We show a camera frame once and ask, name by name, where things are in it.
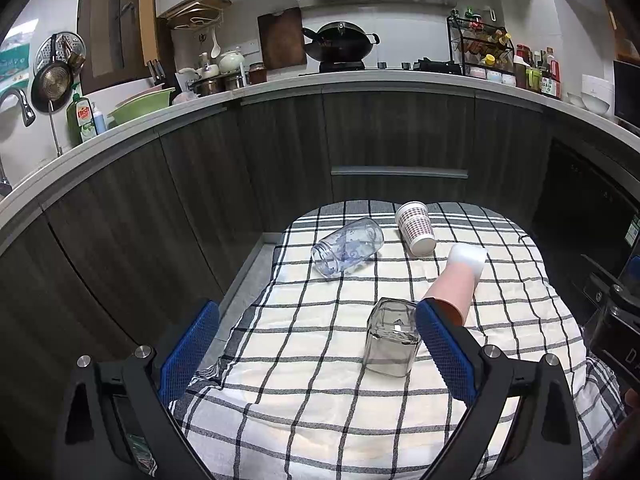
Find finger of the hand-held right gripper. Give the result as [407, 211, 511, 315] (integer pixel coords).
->
[581, 254, 623, 295]

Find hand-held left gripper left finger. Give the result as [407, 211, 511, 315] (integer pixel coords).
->
[55, 300, 221, 480]

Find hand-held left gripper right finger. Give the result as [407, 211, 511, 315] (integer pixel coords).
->
[415, 298, 584, 480]

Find clear square glass cup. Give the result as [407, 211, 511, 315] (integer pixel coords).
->
[362, 297, 420, 378]

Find pink and white cup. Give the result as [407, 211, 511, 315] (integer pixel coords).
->
[419, 244, 488, 328]

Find red patterned paper cup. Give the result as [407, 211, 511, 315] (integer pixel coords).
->
[395, 201, 438, 258]

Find black built-in dishwasher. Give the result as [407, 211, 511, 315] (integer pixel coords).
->
[530, 137, 640, 311]

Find black and white checked cloth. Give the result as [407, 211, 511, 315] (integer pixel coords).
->
[170, 200, 626, 480]

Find blue printed glass jar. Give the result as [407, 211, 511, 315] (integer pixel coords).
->
[311, 217, 385, 278]

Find dark wood lower cabinets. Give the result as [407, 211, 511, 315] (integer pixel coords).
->
[0, 80, 556, 480]

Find white bowl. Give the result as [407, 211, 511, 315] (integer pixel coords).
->
[567, 92, 612, 116]

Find black microwave oven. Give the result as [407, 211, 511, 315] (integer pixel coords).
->
[612, 60, 640, 127]

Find row of sauce bottles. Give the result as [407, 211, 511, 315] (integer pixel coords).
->
[514, 44, 562, 100]

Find green plastic basin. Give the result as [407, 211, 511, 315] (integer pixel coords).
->
[107, 87, 177, 126]

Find green dish soap bottle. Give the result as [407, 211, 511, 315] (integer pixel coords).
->
[66, 92, 98, 147]

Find stainless steel pot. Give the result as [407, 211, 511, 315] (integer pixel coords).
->
[192, 74, 246, 96]

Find black knife block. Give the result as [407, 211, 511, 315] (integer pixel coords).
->
[147, 59, 169, 87]

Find white ceramic teapot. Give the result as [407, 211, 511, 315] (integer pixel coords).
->
[219, 49, 246, 74]

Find hanging metal frying pan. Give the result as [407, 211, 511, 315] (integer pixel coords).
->
[31, 34, 73, 113]

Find chrome kitchen faucet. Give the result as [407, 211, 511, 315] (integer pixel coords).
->
[0, 87, 37, 128]

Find black gas stove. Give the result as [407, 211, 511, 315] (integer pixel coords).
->
[300, 59, 461, 77]

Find dark wooden cutting board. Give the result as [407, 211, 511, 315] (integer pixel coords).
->
[257, 7, 308, 71]

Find round metal steamer tray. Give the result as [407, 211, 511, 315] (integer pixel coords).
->
[34, 31, 87, 77]

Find black wok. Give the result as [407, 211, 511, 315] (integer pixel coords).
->
[302, 21, 381, 63]

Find dark wooden door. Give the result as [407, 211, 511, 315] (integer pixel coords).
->
[77, 0, 173, 96]

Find teal printed packet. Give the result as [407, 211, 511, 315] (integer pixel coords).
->
[0, 30, 33, 96]

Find metal drawer handle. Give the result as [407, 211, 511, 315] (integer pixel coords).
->
[330, 165, 470, 179]

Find black wire spice rack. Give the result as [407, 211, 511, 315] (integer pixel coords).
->
[446, 9, 516, 80]

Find wall rack with boards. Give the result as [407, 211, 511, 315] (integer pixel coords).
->
[159, 0, 232, 31]

